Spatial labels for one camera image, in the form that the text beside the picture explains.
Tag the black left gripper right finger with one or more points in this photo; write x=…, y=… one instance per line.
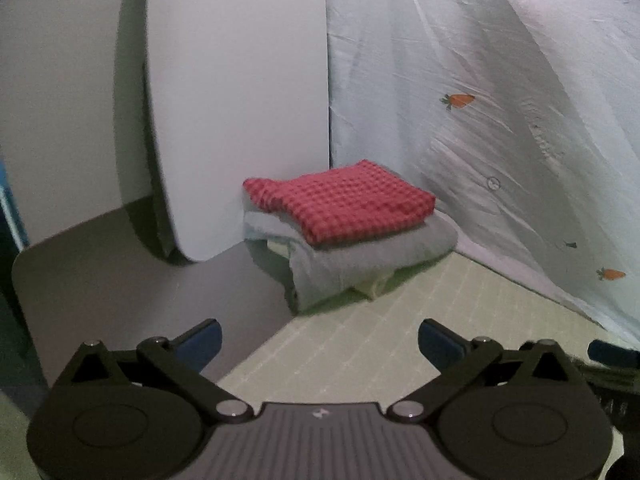
x=480, y=380

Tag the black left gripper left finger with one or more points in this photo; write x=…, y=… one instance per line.
x=159, y=363

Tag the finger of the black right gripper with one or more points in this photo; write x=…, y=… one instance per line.
x=613, y=356

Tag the red checkered cloth garment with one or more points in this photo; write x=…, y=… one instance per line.
x=344, y=205

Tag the green grid cutting mat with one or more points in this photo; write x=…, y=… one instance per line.
x=350, y=348

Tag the grey folded garment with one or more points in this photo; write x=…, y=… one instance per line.
x=322, y=273

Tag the light blue carrot-print sheet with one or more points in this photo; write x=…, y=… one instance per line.
x=521, y=117

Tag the white rounded board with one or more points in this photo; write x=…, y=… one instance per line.
x=238, y=89

